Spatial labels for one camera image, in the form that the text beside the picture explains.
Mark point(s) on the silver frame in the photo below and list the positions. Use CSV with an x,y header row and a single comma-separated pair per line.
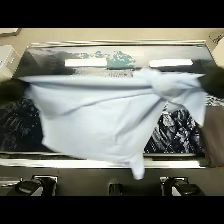
x,y
83,163

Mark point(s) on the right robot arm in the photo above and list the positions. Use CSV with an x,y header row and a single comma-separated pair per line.
x,y
214,81

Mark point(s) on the white box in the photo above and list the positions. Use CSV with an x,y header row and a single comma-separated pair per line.
x,y
7,58

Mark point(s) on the light blue shirt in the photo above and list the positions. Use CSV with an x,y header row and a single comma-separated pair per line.
x,y
100,113

